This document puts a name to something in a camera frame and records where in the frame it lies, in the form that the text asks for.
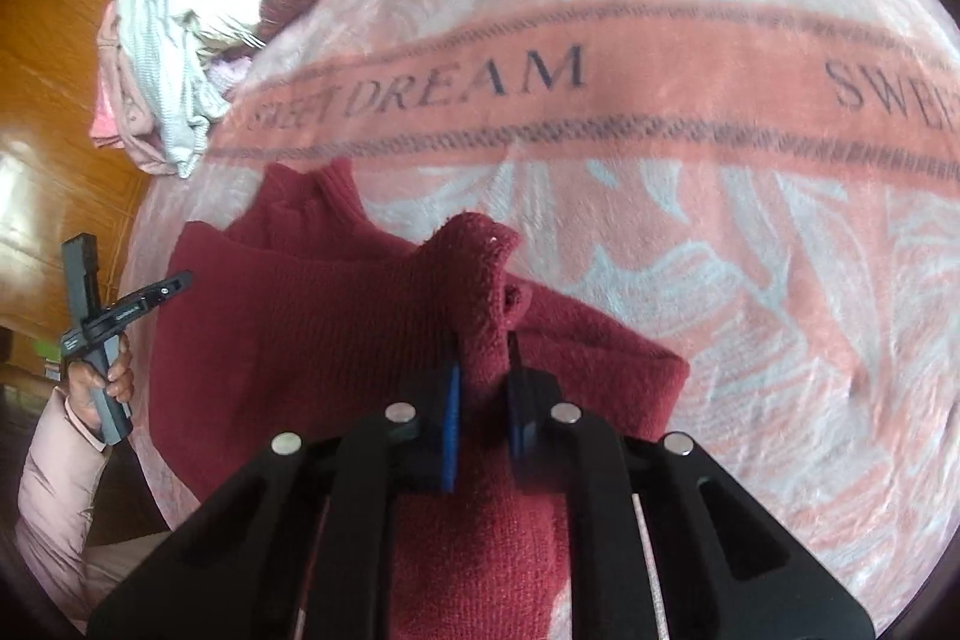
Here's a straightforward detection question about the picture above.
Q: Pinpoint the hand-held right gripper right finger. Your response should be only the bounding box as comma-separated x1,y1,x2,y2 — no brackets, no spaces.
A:
506,332,878,640

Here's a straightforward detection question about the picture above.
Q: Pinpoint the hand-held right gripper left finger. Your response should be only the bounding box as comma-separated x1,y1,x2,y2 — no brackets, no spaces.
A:
86,361,464,640

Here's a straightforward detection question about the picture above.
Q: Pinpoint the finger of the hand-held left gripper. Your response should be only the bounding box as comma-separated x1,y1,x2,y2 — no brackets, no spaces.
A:
97,269,194,335

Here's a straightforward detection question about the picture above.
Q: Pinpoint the dark red knit sweater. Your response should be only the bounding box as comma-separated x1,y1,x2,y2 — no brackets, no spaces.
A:
146,156,691,640

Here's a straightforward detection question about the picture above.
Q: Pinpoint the person's left forearm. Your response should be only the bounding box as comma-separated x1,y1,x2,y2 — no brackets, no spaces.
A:
13,385,113,618

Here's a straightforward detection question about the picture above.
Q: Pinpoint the person's left hand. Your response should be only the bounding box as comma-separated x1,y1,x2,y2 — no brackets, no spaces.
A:
66,332,137,440

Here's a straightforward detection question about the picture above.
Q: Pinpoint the pink garment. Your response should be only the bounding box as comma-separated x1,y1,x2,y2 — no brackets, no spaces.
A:
90,2,233,178

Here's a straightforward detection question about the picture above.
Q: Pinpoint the wooden wardrobe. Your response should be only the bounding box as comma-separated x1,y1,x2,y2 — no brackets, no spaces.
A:
0,0,167,378

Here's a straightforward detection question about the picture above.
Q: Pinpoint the light blue ribbed garment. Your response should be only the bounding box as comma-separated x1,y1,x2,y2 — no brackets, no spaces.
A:
112,0,256,180

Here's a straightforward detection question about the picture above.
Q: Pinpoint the pink printed blanket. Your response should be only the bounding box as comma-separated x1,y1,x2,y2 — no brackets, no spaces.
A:
120,0,960,640

